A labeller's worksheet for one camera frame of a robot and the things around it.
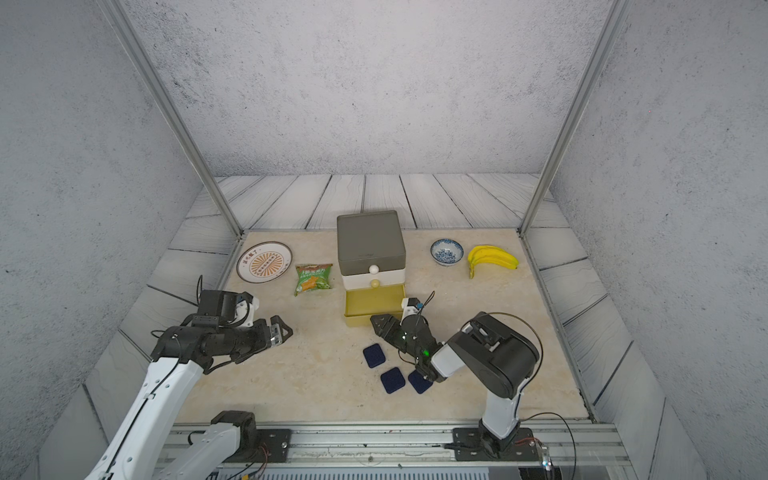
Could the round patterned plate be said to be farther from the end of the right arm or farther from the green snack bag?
the end of the right arm

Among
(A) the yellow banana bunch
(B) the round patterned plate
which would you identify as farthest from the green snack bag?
(A) the yellow banana bunch

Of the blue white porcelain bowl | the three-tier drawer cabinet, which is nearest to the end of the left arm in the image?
the three-tier drawer cabinet

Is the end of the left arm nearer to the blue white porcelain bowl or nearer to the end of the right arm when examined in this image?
the end of the right arm

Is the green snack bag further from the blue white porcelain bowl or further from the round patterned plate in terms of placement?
the blue white porcelain bowl

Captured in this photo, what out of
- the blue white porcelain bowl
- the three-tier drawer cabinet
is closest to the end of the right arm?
the three-tier drawer cabinet

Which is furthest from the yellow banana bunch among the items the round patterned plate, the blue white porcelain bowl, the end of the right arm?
the round patterned plate

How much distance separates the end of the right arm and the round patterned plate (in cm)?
44

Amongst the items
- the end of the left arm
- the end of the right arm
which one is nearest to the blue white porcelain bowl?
the end of the right arm

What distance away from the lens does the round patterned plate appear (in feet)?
3.59

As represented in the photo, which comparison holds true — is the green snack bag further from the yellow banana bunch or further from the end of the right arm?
the yellow banana bunch

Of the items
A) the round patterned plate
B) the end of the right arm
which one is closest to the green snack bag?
the round patterned plate
